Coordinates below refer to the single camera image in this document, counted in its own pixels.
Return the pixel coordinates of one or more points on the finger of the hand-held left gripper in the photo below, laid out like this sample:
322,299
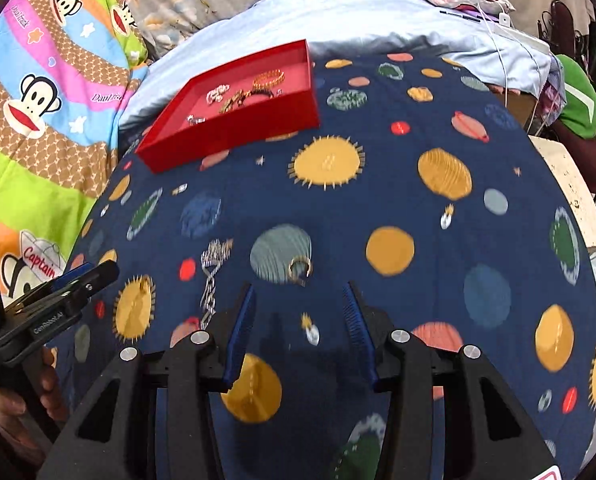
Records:
92,280
72,275

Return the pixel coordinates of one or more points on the monkey cartoon print blanket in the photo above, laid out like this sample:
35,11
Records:
42,160

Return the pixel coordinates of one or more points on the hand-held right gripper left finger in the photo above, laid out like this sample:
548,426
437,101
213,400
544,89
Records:
237,340

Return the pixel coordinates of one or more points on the cream wooden board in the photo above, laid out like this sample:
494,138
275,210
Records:
573,185

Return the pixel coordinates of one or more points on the green cloth on chair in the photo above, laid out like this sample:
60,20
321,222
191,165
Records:
578,100

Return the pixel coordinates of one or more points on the red cardboard box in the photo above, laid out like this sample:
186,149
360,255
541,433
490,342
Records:
187,152

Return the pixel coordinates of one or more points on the purple patterned cloth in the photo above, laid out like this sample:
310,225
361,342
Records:
549,100

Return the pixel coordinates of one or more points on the navy planet print blanket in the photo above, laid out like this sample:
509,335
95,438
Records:
428,240

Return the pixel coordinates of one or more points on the dark metal chair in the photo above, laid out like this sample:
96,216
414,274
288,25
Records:
590,160

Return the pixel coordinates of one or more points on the light blue duvet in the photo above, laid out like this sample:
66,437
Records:
368,20

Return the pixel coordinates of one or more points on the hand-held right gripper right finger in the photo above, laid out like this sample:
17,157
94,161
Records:
360,335

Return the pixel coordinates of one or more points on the person's left hand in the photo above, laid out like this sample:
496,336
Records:
12,415

